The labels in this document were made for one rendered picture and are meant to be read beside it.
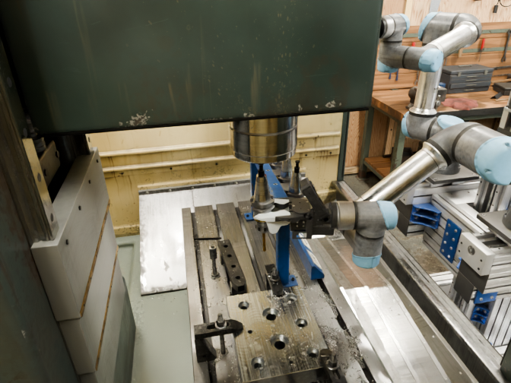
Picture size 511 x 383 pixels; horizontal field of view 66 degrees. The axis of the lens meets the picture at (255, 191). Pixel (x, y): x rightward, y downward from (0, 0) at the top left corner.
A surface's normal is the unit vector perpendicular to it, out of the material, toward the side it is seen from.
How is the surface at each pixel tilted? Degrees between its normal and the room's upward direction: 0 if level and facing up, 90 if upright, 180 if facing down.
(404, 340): 7
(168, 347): 0
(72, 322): 90
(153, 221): 24
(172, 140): 90
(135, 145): 90
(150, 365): 0
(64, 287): 90
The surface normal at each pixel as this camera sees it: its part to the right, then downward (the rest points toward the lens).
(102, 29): 0.20, 0.46
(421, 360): 0.01, -0.81
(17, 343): 0.44, 0.42
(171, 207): 0.07, -0.61
